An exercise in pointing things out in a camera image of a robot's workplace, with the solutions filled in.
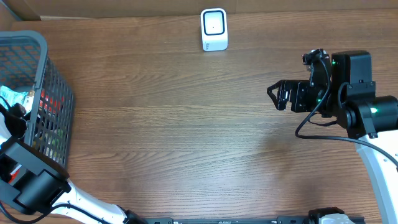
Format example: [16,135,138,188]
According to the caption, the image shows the light blue wipes packet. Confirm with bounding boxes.
[1,86,28,109]

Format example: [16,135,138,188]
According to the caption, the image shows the white tube with gold cap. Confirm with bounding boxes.
[22,89,35,113]

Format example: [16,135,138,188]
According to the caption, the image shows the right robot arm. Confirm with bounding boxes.
[267,49,397,223]

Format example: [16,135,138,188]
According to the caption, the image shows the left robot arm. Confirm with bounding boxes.
[1,107,145,223]

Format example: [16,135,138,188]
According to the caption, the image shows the white barcode scanner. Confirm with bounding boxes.
[200,8,228,52]

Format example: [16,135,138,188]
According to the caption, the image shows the grey plastic basket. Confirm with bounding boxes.
[1,30,75,167]

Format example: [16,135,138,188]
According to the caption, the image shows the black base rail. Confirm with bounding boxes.
[144,216,366,224]

